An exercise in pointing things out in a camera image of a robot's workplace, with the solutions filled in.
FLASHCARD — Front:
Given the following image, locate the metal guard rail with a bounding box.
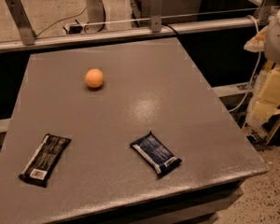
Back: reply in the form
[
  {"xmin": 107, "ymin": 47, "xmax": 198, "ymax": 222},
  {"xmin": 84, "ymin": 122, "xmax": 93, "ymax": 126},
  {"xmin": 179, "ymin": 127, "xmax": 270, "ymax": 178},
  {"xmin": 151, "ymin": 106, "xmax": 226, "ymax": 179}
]
[{"xmin": 0, "ymin": 16, "xmax": 272, "ymax": 54}]

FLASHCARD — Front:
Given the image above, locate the yellow wooden stick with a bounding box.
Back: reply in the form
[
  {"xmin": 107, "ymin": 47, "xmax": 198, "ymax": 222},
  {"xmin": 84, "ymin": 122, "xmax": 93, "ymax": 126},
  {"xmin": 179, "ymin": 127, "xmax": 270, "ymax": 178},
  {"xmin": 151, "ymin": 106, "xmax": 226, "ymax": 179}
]
[{"xmin": 266, "ymin": 115, "xmax": 280, "ymax": 146}]

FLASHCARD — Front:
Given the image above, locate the metal rail bracket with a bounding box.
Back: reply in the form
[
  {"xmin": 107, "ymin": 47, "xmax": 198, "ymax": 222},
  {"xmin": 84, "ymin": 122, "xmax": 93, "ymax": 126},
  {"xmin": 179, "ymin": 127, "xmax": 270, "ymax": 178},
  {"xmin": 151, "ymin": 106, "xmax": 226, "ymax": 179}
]
[
  {"xmin": 254, "ymin": 0, "xmax": 274, "ymax": 21},
  {"xmin": 5, "ymin": 0, "xmax": 36, "ymax": 46},
  {"xmin": 150, "ymin": 0, "xmax": 162, "ymax": 33}
]

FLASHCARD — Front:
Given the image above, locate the grey pedestal post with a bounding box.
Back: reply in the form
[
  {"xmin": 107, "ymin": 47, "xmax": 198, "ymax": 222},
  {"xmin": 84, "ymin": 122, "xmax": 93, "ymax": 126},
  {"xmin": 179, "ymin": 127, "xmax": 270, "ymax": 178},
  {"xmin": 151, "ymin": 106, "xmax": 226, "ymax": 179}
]
[{"xmin": 85, "ymin": 0, "xmax": 105, "ymax": 32}]

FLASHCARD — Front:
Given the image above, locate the orange fruit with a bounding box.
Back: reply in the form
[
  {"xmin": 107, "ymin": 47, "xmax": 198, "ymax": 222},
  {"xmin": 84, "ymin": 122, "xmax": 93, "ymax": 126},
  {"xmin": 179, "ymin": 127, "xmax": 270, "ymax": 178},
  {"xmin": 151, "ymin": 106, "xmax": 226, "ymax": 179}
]
[{"xmin": 85, "ymin": 68, "xmax": 104, "ymax": 89}]

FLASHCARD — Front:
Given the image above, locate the blue rxbar wrapper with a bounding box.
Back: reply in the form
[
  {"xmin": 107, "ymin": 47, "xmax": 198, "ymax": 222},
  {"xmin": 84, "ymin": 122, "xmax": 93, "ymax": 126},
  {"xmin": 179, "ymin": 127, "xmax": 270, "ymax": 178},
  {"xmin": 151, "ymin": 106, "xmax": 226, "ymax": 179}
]
[{"xmin": 130, "ymin": 132, "xmax": 182, "ymax": 175}]

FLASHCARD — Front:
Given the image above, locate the middle metal rail bracket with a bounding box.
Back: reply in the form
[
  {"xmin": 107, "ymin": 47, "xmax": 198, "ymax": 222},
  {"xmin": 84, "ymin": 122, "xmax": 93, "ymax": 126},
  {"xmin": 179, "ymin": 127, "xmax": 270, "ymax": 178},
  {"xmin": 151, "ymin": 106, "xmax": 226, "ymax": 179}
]
[{"xmin": 150, "ymin": 0, "xmax": 162, "ymax": 33}]

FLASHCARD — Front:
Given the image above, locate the grey cabinet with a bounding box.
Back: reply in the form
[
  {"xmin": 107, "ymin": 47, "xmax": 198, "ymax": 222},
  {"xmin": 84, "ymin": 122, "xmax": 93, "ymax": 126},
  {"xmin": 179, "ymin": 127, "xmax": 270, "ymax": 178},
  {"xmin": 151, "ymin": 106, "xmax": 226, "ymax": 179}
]
[{"xmin": 130, "ymin": 0, "xmax": 202, "ymax": 26}]

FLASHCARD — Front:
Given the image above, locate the white cable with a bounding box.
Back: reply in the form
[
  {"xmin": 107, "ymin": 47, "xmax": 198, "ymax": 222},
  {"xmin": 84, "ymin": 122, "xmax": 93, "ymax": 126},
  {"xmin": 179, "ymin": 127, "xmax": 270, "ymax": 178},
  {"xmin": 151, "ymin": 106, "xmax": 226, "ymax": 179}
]
[{"xmin": 228, "ymin": 14, "xmax": 262, "ymax": 114}]

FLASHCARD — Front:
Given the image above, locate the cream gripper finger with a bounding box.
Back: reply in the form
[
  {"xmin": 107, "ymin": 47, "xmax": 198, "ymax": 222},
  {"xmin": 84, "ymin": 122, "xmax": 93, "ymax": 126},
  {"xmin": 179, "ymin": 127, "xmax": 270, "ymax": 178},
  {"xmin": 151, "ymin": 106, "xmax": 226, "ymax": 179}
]
[
  {"xmin": 259, "ymin": 66, "xmax": 280, "ymax": 107},
  {"xmin": 252, "ymin": 101, "xmax": 280, "ymax": 120}
]

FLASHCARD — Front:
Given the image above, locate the left metal rail bracket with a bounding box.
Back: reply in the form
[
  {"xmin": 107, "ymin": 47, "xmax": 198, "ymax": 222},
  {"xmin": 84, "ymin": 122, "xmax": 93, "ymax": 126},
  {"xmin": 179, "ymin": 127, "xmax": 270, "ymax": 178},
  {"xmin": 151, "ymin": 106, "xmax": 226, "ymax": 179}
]
[{"xmin": 5, "ymin": 0, "xmax": 36, "ymax": 46}]

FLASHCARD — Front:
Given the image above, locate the right metal rail bracket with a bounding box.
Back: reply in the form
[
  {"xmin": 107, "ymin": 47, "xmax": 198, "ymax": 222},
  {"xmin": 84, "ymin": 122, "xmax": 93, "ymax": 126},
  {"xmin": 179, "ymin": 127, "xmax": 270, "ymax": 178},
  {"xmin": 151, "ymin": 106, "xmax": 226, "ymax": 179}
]
[{"xmin": 254, "ymin": 0, "xmax": 274, "ymax": 21}]

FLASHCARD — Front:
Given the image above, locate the black rxbar wrapper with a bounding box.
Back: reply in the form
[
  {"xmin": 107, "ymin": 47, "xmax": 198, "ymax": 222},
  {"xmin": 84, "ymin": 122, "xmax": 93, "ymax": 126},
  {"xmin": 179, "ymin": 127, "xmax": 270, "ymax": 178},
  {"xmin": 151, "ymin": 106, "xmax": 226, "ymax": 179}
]
[{"xmin": 19, "ymin": 133, "xmax": 71, "ymax": 188}]

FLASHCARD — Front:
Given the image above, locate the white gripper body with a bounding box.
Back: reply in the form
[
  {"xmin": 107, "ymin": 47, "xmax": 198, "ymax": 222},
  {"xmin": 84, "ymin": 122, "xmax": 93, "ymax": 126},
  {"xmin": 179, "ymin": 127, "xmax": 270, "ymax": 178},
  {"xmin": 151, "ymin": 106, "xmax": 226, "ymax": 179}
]
[{"xmin": 244, "ymin": 26, "xmax": 268, "ymax": 52}]

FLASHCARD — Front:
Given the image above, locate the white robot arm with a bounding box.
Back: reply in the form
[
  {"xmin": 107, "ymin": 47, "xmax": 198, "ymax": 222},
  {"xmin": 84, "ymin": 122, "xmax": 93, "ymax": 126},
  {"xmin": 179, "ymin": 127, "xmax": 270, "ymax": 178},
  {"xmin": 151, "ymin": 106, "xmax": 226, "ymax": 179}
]
[{"xmin": 244, "ymin": 10, "xmax": 280, "ymax": 121}]

